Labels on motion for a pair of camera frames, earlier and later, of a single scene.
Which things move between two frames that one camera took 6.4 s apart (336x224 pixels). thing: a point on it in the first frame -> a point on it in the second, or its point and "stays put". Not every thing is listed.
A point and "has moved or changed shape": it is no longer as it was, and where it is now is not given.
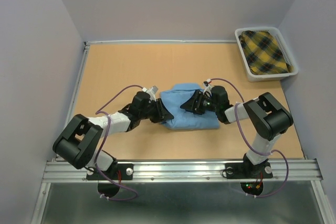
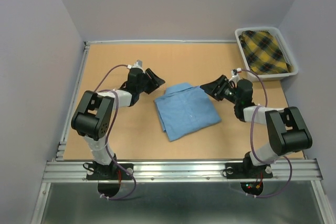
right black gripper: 191,105 -> 214,88
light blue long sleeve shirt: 182,119 has moved or changed shape
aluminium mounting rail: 187,170 stays put
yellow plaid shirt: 262,54 stays put
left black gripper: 162,114 -> 157,82
